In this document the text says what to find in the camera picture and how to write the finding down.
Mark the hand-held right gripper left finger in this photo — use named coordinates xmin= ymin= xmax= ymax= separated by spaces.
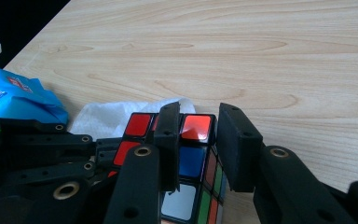
xmin=153 ymin=101 xmax=182 ymax=192

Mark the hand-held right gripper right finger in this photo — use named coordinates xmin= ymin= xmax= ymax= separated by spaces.
xmin=215 ymin=102 xmax=264 ymax=193

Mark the multicoloured puzzle cube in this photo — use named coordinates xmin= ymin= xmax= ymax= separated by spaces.
xmin=111 ymin=112 xmax=231 ymax=224

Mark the white tissue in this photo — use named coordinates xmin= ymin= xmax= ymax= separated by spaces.
xmin=69 ymin=97 xmax=198 ymax=142

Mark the blue tissue pack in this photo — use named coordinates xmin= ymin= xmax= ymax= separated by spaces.
xmin=0 ymin=66 xmax=70 ymax=126

